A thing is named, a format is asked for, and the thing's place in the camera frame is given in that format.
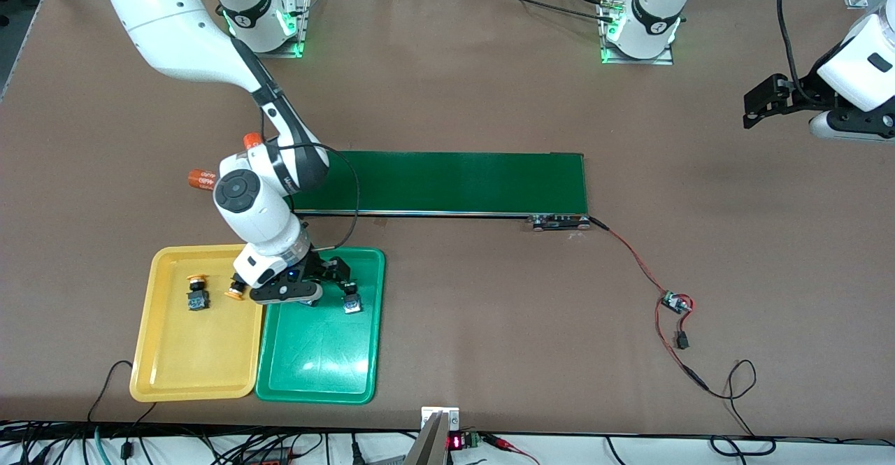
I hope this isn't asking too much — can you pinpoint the green plastic tray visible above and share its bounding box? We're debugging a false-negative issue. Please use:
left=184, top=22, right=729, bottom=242
left=255, top=245, right=387, bottom=406

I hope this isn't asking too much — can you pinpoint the green conveyor belt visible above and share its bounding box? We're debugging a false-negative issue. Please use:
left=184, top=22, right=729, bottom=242
left=285, top=149, right=592, bottom=231

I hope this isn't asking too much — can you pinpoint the yellow plastic tray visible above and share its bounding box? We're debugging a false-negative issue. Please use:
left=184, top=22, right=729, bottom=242
left=129, top=243, right=269, bottom=403

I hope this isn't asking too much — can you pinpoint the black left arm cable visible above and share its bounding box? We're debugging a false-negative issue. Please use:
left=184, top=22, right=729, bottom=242
left=777, top=0, right=829, bottom=99

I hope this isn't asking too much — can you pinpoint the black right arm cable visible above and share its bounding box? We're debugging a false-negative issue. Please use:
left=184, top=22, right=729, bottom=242
left=262, top=112, right=361, bottom=252

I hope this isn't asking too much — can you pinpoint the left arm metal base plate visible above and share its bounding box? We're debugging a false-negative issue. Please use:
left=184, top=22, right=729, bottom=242
left=600, top=0, right=675, bottom=66

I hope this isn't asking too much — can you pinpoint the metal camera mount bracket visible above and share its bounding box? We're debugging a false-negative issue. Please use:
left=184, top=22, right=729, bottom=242
left=402, top=406, right=461, bottom=465

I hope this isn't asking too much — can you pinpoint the red and black wire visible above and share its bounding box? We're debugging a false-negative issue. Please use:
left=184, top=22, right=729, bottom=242
left=589, top=217, right=710, bottom=390

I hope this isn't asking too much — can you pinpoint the red clip lead wire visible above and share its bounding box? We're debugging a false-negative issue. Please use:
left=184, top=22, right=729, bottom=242
left=486, top=434, right=540, bottom=465

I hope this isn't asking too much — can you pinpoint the thin black cable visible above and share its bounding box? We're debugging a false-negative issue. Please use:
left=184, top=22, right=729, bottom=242
left=87, top=360, right=158, bottom=424

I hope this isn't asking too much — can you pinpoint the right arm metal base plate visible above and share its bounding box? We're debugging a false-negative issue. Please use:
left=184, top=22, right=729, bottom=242
left=269, top=0, right=310, bottom=59

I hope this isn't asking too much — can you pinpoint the looped black cable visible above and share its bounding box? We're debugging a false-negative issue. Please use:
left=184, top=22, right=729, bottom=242
left=706, top=359, right=777, bottom=457

